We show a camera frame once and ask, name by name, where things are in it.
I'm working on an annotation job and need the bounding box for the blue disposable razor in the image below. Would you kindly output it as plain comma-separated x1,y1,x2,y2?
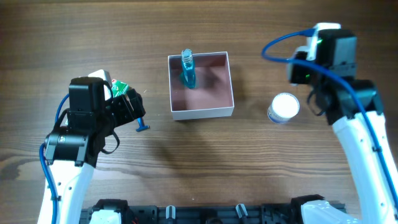
136,118,150,132

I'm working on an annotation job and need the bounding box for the teal liquid bottle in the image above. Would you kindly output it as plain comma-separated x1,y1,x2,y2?
180,49,196,89

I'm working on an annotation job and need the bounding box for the green white packet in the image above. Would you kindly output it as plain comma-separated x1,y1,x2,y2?
112,79,129,97

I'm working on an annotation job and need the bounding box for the white lidded jar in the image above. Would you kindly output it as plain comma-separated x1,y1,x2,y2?
267,93,300,124

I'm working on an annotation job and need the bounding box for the black mounting rail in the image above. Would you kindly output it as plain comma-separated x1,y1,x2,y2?
80,198,347,224

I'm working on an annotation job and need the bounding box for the white cardboard box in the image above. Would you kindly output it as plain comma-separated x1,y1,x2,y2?
168,52,234,121

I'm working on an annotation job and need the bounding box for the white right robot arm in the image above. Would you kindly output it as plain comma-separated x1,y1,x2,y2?
286,22,397,223

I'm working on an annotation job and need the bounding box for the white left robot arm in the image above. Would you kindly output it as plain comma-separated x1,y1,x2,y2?
38,77,146,223

